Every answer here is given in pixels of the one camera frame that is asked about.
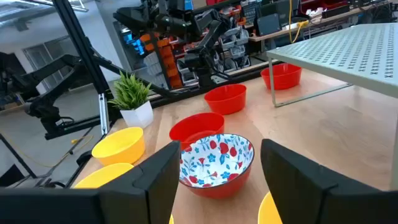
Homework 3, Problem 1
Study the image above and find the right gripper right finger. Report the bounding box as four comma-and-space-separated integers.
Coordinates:
260, 138, 340, 224

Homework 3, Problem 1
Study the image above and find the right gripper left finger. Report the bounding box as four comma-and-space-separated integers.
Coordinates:
98, 140, 182, 224

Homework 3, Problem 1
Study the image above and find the red bowl with floral interior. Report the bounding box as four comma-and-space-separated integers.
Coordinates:
179, 133, 256, 200

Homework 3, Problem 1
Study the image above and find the red plastic bowl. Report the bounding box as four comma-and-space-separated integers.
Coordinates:
260, 63, 303, 91
204, 83, 248, 116
169, 112, 226, 151

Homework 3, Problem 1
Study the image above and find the orange and grey bin rack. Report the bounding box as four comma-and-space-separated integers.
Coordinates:
119, 26, 252, 91

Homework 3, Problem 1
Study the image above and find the green plant in white pot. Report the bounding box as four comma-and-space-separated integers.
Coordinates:
108, 70, 154, 129

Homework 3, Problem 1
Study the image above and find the dark grey case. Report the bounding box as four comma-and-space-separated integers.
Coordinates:
256, 13, 282, 37

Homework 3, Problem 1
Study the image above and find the wooden workbench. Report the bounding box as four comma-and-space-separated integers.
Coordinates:
248, 0, 398, 43

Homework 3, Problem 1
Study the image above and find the pale green perforated metal shelf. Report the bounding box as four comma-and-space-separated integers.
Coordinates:
266, 22, 398, 191

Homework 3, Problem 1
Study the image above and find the black aluminium table frame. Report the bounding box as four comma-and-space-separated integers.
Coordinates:
51, 0, 280, 189

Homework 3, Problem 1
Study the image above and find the yellow floor cable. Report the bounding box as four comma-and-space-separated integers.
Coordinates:
6, 134, 95, 169

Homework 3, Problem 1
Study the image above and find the silver frame bracket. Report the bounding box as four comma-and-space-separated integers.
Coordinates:
98, 92, 111, 136

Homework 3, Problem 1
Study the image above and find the neighbouring rig black frame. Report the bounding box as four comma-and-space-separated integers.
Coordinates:
43, 113, 105, 141

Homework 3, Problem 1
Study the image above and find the yellow workbench cable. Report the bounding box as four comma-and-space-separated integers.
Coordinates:
287, 0, 309, 44

